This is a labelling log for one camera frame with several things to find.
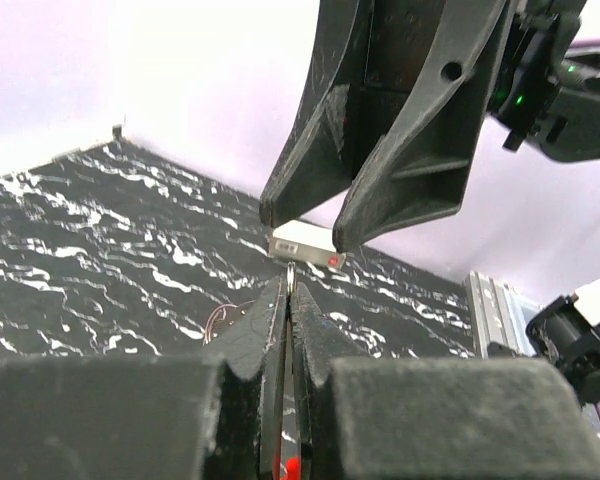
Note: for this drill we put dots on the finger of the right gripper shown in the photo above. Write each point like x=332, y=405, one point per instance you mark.
x=310, y=169

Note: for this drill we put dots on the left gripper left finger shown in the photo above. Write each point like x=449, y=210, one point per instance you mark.
x=212, y=414

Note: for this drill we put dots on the steel key holder red handle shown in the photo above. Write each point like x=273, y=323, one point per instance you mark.
x=290, y=350

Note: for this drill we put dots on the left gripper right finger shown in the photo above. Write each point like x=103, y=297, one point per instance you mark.
x=439, y=418

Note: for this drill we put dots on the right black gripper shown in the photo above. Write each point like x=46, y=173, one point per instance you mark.
x=433, y=70

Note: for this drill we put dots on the white box red label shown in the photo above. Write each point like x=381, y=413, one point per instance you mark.
x=305, y=242

